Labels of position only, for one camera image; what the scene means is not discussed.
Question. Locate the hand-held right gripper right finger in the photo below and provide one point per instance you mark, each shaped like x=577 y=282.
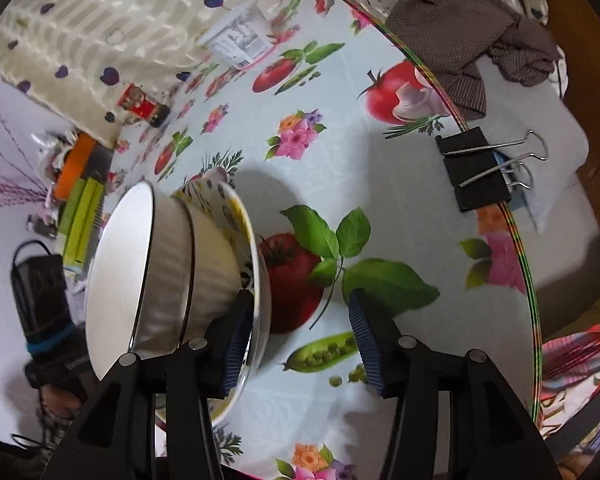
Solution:
x=370 y=345

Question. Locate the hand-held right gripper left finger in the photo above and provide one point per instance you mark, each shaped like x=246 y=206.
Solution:
x=237 y=345

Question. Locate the yellow floral bowl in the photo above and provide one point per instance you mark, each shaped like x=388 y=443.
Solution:
x=262 y=300

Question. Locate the person's left hand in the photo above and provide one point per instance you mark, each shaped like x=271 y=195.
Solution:
x=62 y=401

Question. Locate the pink flower branches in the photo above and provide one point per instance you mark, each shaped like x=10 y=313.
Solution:
x=10 y=192

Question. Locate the orange box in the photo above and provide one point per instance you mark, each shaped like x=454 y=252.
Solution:
x=75 y=165

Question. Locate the vegetable print tablecloth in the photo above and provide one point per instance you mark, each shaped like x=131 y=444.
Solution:
x=380 y=200

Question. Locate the printed white cloth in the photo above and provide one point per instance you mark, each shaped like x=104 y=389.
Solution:
x=572 y=405

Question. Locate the red label sauce jar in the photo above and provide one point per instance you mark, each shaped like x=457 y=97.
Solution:
x=140 y=102

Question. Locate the plain white cloth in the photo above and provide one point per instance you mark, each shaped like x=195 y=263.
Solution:
x=545 y=125

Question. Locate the heart print curtain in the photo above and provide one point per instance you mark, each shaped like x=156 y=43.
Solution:
x=105 y=10

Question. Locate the white plastic tub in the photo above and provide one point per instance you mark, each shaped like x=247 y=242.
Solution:
x=235 y=40

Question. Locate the brown checked cloth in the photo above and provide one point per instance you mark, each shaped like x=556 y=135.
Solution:
x=455 y=25

